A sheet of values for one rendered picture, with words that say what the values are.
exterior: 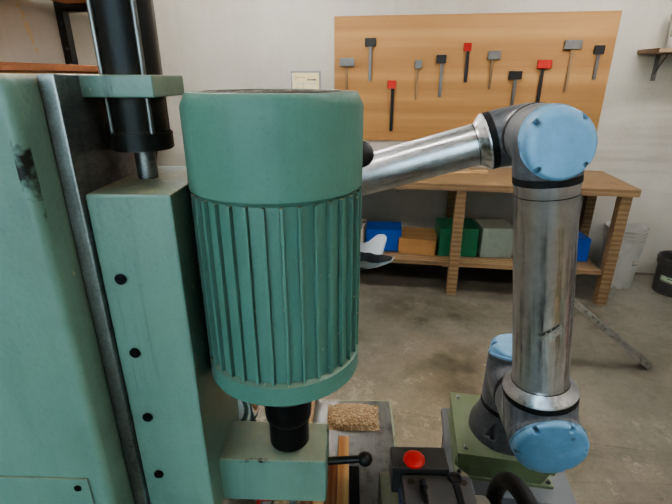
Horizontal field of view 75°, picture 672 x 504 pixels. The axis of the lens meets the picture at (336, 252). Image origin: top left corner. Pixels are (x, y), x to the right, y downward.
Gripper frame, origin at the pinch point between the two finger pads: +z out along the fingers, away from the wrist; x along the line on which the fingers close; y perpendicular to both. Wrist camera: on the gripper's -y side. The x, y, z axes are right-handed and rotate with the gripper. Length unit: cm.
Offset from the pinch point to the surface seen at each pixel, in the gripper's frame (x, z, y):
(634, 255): 233, -164, 203
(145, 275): -16.5, 7.6, -20.4
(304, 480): 13.3, -4.6, -29.6
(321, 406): 22.0, -34.3, -18.7
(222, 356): -5.5, 4.9, -22.7
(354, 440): 27.2, -24.9, -21.3
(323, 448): 13.2, -3.8, -25.2
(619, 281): 242, -178, 188
